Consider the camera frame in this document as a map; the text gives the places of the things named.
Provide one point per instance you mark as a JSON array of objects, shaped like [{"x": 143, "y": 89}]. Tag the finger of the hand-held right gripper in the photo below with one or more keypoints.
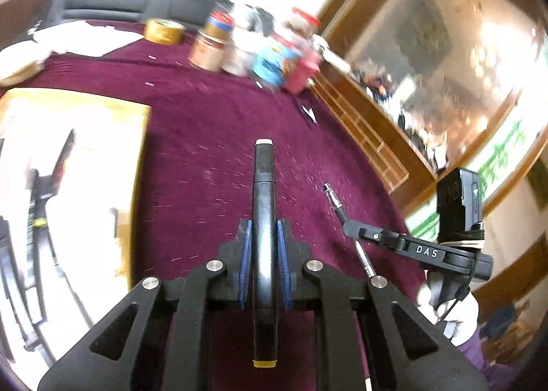
[{"x": 370, "y": 233}]

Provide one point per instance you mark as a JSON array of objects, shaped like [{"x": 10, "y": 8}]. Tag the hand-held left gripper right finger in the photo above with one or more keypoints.
[{"x": 284, "y": 264}]

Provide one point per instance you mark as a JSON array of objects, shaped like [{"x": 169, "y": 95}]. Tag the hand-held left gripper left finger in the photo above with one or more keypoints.
[{"x": 245, "y": 264}]

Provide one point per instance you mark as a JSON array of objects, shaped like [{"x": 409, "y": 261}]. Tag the clear barrel ballpoint pen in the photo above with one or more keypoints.
[{"x": 340, "y": 208}]

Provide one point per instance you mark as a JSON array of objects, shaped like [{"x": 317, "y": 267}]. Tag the yellow capped black marker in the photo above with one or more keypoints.
[{"x": 264, "y": 202}]

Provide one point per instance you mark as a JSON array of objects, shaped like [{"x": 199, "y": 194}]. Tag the person's right hand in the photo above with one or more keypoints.
[{"x": 462, "y": 318}]

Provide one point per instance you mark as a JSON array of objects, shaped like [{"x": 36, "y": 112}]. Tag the maroon velvet tablecloth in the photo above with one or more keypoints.
[{"x": 205, "y": 138}]

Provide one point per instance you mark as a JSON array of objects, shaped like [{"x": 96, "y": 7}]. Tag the metal nail clipper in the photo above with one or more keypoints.
[{"x": 309, "y": 113}]

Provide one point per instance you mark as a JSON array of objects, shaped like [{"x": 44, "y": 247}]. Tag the wooden framed glass cabinet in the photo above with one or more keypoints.
[{"x": 428, "y": 53}]

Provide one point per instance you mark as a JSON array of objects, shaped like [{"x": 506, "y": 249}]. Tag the pink container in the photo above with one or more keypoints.
[{"x": 302, "y": 72}]

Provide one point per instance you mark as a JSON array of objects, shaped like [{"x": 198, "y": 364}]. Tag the blue label container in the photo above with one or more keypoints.
[{"x": 274, "y": 61}]

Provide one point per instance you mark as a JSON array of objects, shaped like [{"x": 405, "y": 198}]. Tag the yellow cardboard box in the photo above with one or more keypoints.
[{"x": 85, "y": 134}]

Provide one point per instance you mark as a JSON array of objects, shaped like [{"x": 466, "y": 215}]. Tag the white plastic tub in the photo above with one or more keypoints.
[{"x": 242, "y": 55}]

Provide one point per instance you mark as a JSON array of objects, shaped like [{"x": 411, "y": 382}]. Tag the striped plastic container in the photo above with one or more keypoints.
[{"x": 304, "y": 23}]

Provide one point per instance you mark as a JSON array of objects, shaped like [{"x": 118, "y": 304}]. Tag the orange filled plastic jar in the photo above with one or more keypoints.
[{"x": 209, "y": 46}]

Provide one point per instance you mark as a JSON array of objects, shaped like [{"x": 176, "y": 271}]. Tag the yellow tape roll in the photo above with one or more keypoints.
[{"x": 165, "y": 31}]

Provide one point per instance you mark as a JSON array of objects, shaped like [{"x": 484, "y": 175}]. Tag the white paper sheets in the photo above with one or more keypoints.
[{"x": 85, "y": 38}]

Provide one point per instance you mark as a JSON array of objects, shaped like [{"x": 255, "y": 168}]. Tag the white plastic bag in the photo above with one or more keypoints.
[{"x": 19, "y": 61}]

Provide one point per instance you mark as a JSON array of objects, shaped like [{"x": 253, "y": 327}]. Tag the brown armchair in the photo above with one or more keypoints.
[{"x": 21, "y": 1}]

